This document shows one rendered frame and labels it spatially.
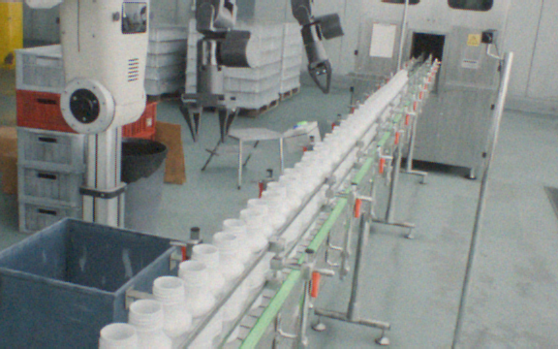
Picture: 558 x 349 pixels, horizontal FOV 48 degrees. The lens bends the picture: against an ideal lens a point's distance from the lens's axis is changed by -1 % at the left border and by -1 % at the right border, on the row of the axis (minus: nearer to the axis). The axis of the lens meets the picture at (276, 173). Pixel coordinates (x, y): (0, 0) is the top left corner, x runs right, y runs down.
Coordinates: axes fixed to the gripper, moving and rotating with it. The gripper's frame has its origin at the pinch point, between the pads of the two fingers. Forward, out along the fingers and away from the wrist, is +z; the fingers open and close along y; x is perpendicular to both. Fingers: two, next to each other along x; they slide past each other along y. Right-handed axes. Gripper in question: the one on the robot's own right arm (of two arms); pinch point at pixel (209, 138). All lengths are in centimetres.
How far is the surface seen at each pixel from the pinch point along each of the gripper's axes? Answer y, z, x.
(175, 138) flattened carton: -181, 29, 319
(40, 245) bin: -41.9, 26.2, -2.5
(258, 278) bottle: 19.6, 20.9, -22.7
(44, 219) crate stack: -199, 70, 186
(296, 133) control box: -5, 4, 73
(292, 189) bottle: 17.9, 9.4, 0.0
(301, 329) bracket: 25.9, 30.5, -17.9
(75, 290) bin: -18.5, 28.4, -20.7
